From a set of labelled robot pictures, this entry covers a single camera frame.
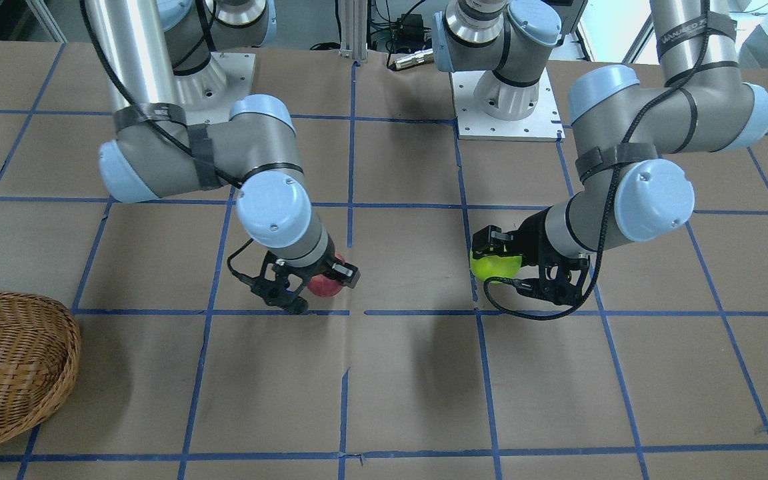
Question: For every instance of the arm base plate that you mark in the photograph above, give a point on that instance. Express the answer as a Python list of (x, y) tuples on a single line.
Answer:
[(208, 95), (489, 110)]

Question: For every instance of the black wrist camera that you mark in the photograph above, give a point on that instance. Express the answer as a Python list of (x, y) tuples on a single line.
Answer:
[(559, 284), (272, 285)]

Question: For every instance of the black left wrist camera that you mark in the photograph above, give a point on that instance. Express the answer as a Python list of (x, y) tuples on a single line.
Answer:
[(559, 284)]

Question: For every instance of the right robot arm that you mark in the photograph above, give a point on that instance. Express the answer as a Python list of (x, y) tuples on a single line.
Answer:
[(179, 130)]

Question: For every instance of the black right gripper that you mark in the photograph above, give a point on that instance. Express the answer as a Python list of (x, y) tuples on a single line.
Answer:
[(345, 271)]

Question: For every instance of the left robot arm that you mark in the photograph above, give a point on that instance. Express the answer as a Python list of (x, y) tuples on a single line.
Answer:
[(622, 130)]

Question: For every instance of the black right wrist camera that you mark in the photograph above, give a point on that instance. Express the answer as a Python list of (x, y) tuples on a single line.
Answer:
[(272, 285)]

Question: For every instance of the green apple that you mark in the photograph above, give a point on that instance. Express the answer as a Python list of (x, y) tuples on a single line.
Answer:
[(483, 267)]

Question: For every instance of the aluminium frame post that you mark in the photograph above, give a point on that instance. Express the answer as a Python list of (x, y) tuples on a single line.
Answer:
[(353, 17)]

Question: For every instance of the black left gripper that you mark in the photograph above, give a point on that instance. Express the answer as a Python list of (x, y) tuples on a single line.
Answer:
[(533, 234)]

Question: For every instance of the woven wicker basket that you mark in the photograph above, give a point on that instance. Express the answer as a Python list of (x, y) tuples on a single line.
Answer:
[(40, 354)]

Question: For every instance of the red yellow apple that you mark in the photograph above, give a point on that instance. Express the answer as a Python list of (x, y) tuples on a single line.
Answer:
[(322, 286)]

